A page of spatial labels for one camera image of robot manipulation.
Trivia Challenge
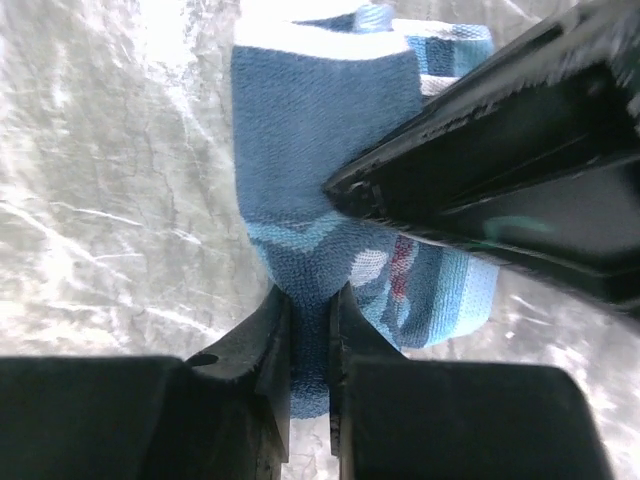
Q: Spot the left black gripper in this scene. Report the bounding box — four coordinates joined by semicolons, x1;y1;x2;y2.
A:
324;1;639;318

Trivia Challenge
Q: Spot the blue towel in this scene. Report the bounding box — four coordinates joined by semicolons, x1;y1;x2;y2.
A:
231;2;498;419

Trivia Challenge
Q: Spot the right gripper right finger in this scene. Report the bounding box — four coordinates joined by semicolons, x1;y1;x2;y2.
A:
327;285;403;455

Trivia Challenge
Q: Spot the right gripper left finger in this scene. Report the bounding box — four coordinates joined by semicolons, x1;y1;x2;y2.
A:
186;288;291;463

